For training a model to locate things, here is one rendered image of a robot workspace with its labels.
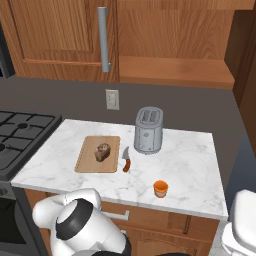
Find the wooden cutting board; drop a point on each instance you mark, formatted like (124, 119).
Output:
(87, 160)

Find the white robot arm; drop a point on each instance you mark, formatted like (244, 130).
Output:
(90, 230)

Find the grey metal toaster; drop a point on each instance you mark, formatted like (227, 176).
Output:
(148, 135)

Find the open wooden wall cabinet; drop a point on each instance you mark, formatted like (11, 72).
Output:
(173, 70)

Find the wooden wall cabinet door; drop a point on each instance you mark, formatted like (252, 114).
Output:
(50, 33)

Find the black gas hob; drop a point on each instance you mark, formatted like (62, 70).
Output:
(23, 140)

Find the black oven front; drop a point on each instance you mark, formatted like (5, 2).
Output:
(16, 230)

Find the open dark wooden cabinet door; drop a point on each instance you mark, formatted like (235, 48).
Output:
(248, 83)

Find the orange jam jar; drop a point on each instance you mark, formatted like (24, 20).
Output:
(160, 189)

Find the wooden drawer front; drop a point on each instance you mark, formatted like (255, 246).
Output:
(148, 215)

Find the white wall outlet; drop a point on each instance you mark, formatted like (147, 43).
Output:
(112, 99)

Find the dark grey microwave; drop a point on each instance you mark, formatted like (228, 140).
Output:
(5, 53)

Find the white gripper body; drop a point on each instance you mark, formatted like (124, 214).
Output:
(247, 213)

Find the brown bread piece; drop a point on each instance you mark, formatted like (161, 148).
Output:
(102, 152)

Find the wooden base cabinet door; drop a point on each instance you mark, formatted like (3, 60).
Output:
(205, 235)

